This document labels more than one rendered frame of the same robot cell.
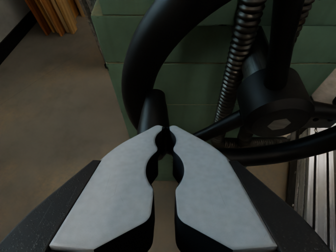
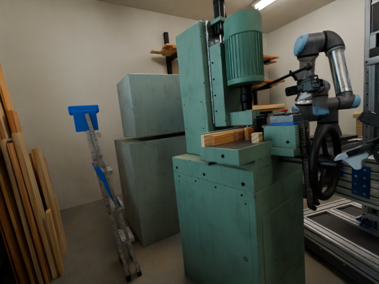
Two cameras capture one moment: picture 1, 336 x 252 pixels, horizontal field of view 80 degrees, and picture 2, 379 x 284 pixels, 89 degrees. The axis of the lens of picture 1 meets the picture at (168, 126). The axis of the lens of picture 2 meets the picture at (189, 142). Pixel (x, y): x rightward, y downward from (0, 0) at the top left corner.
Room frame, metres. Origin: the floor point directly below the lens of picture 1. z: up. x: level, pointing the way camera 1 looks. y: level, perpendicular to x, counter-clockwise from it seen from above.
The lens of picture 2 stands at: (-0.13, 0.74, 1.03)
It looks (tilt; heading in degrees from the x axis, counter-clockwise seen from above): 7 degrees down; 322
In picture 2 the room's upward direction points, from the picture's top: 6 degrees counter-clockwise
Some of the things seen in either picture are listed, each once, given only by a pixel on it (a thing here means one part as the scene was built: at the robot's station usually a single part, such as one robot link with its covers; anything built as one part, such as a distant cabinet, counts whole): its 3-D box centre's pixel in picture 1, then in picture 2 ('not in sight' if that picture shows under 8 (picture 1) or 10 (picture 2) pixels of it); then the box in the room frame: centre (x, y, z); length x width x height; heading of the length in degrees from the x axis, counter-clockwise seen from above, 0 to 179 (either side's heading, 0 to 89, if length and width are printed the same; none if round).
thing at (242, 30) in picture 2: not in sight; (243, 52); (0.47, -0.10, 1.32); 0.18 x 0.18 x 0.31
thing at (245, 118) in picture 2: not in sight; (244, 119); (0.49, -0.10, 0.99); 0.14 x 0.07 x 0.09; 0
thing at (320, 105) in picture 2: not in sight; (323, 105); (0.27, -0.53, 1.03); 0.11 x 0.08 x 0.11; 42
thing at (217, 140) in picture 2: not in sight; (254, 132); (0.47, -0.15, 0.92); 0.62 x 0.02 x 0.04; 90
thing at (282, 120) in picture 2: not in sight; (287, 118); (0.27, -0.11, 0.99); 0.13 x 0.11 x 0.06; 90
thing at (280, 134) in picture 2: not in sight; (286, 134); (0.27, -0.10, 0.91); 0.15 x 0.14 x 0.09; 90
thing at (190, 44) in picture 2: not in sight; (205, 94); (0.76, -0.10, 1.16); 0.22 x 0.22 x 0.72; 0
